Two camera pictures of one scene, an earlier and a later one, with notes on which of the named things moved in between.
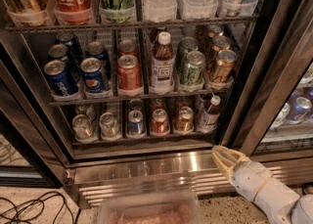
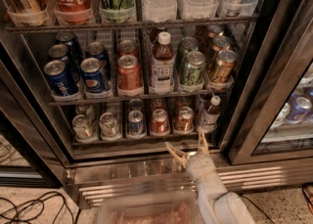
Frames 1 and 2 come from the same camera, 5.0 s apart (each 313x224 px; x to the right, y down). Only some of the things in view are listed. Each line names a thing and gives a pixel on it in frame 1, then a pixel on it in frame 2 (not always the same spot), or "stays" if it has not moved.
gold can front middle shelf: x=223 y=68 stays
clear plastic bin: x=150 y=207 stays
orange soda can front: x=185 y=121 stays
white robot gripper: x=250 y=175 → x=201 y=164
